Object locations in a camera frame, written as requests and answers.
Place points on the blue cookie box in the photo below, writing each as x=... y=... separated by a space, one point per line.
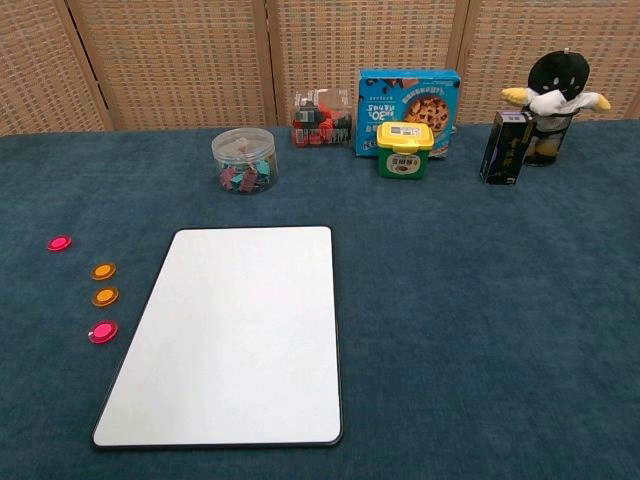
x=400 y=97

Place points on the clear jar of binder clips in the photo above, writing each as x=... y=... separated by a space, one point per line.
x=245 y=165

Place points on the pink round magnet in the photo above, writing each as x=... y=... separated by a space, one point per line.
x=103 y=331
x=59 y=243

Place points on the green tub yellow lid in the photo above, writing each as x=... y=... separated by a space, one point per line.
x=402 y=157

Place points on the white rectangular board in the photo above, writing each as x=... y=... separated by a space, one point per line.
x=235 y=330

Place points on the orange round magnet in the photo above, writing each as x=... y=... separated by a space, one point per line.
x=105 y=296
x=103 y=271

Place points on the black carton box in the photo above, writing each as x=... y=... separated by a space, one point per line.
x=502 y=150

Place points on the blue table cloth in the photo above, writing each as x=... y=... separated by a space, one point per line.
x=475 y=300

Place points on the clear box black red blocks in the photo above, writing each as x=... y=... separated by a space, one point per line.
x=320 y=122

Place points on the black-headed plush toy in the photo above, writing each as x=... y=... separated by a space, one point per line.
x=557 y=75

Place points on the woven folding screen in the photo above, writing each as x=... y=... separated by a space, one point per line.
x=190 y=60

